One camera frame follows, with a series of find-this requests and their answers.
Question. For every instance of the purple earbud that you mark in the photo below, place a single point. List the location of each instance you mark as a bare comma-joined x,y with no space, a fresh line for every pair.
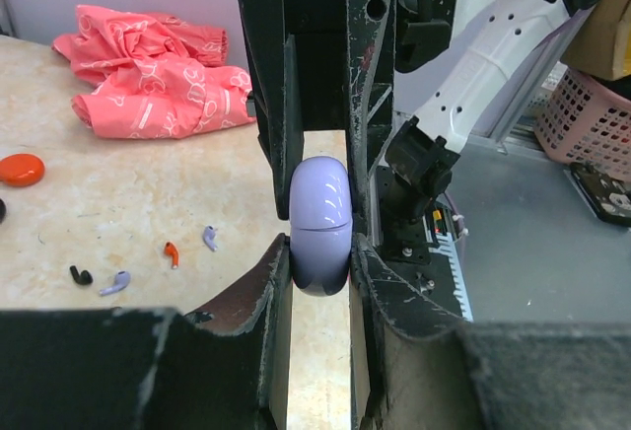
209,236
120,281

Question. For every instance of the black device on floor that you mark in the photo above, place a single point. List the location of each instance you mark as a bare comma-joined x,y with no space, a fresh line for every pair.
608,198

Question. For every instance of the pink crumpled plastic bag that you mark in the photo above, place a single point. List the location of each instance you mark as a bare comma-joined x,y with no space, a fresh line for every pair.
154,76

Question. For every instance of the pink plastic basket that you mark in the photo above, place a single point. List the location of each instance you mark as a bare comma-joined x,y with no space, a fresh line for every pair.
585,122

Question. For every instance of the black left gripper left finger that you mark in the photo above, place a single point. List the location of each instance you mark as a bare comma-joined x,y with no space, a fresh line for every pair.
224,365

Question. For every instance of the cardboard box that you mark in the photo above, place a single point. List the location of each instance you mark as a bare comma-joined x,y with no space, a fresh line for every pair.
601,47

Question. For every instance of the orange earbud charging case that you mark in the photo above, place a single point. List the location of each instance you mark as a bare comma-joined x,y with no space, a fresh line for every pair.
21,170

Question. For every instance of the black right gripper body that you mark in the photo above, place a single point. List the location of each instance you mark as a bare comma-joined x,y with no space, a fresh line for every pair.
418,31

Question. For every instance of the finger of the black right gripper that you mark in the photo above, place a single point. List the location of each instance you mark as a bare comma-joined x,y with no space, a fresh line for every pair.
366,24
272,61

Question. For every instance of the black earbud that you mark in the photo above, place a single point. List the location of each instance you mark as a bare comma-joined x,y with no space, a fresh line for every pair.
81,277

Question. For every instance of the purple earbud charging case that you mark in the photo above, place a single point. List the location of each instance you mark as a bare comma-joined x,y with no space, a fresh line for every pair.
321,226

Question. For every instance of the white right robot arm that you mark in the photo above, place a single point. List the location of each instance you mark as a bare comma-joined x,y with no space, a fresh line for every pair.
422,153

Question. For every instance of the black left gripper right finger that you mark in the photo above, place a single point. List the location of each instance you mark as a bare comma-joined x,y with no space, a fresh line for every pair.
415,365

